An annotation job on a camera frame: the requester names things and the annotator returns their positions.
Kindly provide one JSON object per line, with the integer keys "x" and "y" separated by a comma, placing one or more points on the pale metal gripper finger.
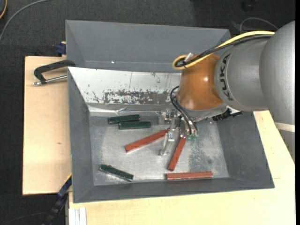
{"x": 165, "y": 146}
{"x": 171, "y": 146}

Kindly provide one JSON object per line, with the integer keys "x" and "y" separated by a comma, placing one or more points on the grey metal bin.
{"x": 145, "y": 43}

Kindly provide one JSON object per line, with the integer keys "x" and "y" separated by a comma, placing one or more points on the dark green flat block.
{"x": 123, "y": 119}
{"x": 134, "y": 125}
{"x": 116, "y": 172}

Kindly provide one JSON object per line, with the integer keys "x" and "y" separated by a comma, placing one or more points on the red-brown flat block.
{"x": 144, "y": 141}
{"x": 188, "y": 175}
{"x": 177, "y": 155}

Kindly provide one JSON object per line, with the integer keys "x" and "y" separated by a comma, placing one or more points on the black cylinder on white bracket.
{"x": 221, "y": 117}

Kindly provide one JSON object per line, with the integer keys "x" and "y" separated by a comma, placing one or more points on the pale wood flat board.
{"x": 44, "y": 130}

